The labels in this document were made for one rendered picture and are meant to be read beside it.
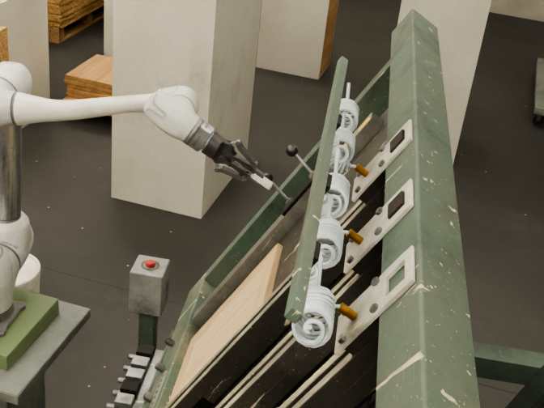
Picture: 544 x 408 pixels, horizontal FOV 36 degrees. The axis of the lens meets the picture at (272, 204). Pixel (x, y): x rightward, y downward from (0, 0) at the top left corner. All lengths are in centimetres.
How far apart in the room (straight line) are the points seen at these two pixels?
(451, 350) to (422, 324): 5
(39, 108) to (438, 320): 164
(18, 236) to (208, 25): 206
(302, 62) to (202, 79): 278
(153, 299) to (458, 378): 203
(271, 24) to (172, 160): 268
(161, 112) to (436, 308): 142
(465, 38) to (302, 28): 190
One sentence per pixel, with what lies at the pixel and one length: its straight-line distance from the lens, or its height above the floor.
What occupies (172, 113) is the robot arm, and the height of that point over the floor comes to 165.
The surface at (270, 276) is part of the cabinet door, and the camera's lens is 239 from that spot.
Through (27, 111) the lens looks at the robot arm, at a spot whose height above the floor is 160.
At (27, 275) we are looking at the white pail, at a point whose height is 36.
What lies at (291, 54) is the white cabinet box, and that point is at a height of 18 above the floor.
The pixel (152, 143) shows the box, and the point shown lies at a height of 43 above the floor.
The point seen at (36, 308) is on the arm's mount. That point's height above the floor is 81.
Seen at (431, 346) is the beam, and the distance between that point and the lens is 116.
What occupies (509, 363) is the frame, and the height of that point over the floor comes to 78.
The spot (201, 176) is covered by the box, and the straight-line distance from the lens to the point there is 502.
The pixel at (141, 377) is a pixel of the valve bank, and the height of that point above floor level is 76.
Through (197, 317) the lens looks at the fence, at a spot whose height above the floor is 92.
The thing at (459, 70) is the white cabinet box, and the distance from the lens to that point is 601.
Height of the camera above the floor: 266
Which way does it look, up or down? 30 degrees down
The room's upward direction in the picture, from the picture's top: 7 degrees clockwise
